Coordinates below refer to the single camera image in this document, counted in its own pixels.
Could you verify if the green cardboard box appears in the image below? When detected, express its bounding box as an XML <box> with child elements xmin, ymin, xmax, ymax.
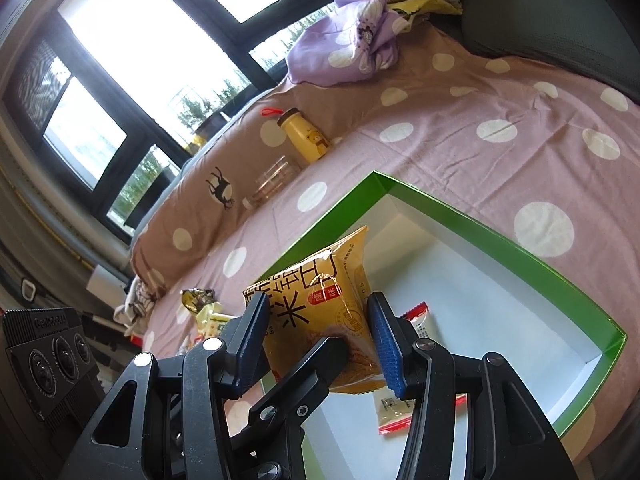
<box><xmin>255</xmin><ymin>171</ymin><xmax>628</xmax><ymax>480</ymax></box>

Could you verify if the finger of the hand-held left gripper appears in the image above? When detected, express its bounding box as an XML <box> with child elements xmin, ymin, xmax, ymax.
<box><xmin>227</xmin><ymin>337</ymin><xmax>349</xmax><ymax>480</ymax></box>

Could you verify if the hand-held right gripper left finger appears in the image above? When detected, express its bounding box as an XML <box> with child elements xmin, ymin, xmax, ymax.
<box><xmin>60</xmin><ymin>292</ymin><xmax>271</xmax><ymax>480</ymax></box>

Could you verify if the yellow red packet in box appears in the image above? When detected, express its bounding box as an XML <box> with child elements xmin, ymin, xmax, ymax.
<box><xmin>372</xmin><ymin>301</ymin><xmax>468</xmax><ymax>437</ymax></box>

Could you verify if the yellow snack packet black print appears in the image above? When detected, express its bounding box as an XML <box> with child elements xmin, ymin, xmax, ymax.
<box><xmin>243</xmin><ymin>226</ymin><xmax>388</xmax><ymax>395</ymax></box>

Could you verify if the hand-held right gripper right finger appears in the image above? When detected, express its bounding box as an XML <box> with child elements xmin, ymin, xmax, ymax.
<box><xmin>366</xmin><ymin>291</ymin><xmax>581</xmax><ymax>480</ymax></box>

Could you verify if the black framed window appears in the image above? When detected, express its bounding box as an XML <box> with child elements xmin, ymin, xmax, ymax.
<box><xmin>0</xmin><ymin>0</ymin><xmax>351</xmax><ymax>241</ymax></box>

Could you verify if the pink polka dot blanket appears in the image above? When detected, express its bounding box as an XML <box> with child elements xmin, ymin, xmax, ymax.
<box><xmin>130</xmin><ymin>10</ymin><xmax>640</xmax><ymax>480</ymax></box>

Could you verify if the small yellow snack packet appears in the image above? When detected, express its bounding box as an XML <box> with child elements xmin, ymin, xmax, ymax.
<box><xmin>181</xmin><ymin>287</ymin><xmax>217</xmax><ymax>312</ymax></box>

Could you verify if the pale cracker packet green label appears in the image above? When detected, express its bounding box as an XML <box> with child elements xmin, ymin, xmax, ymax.
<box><xmin>196</xmin><ymin>304</ymin><xmax>235</xmax><ymax>339</ymax></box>

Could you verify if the black planter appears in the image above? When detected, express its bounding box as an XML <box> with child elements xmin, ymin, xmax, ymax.
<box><xmin>197</xmin><ymin>110</ymin><xmax>231</xmax><ymax>141</ymax></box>

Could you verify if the yellow bear bottle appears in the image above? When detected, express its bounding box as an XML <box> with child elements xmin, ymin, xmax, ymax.
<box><xmin>261</xmin><ymin>106</ymin><xmax>333</xmax><ymax>164</ymax></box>

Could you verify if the purple polka dot cloth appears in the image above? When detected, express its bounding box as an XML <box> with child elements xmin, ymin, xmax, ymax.
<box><xmin>286</xmin><ymin>0</ymin><xmax>416</xmax><ymax>86</ymax></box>

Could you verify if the dark grey sofa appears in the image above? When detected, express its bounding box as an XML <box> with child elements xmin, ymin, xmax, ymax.
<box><xmin>460</xmin><ymin>0</ymin><xmax>640</xmax><ymax>96</ymax></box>

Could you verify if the yellow green snack packet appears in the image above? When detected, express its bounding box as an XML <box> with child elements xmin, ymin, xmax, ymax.
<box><xmin>387</xmin><ymin>0</ymin><xmax>463</xmax><ymax>28</ymax></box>

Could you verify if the clear plastic bottle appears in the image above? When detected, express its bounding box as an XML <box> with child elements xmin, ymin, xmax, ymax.
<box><xmin>242</xmin><ymin>156</ymin><xmax>301</xmax><ymax>209</ymax></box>

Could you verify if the white patterned cloth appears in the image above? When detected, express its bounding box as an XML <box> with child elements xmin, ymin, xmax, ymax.
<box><xmin>114</xmin><ymin>280</ymin><xmax>157</xmax><ymax>337</ymax></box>

